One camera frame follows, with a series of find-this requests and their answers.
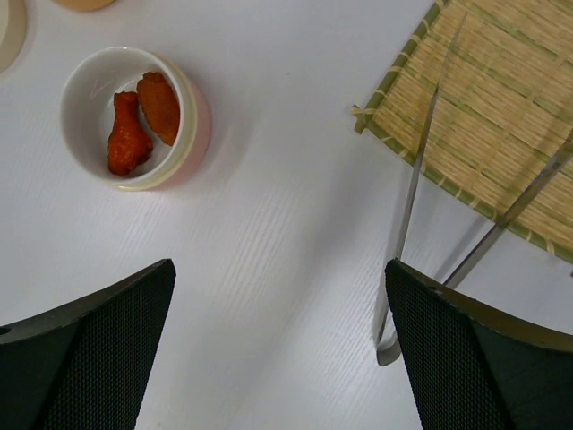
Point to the woven bamboo tray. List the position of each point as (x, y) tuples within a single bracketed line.
[(495, 77)]

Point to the cream lunch box lid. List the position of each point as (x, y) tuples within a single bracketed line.
[(14, 21)]

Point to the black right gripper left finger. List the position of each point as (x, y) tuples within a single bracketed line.
[(86, 364)]

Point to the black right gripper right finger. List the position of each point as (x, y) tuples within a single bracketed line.
[(472, 366)]

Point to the red chicken drumstick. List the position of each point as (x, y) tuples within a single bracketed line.
[(128, 145)]

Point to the steel food tongs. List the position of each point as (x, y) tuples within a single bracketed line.
[(387, 345)]

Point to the orange fried chicken wing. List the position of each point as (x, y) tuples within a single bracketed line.
[(160, 106)]

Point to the orange lunch box bowl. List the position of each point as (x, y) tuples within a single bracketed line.
[(83, 5)]

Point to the pink lunch box bowl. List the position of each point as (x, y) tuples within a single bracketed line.
[(87, 115)]

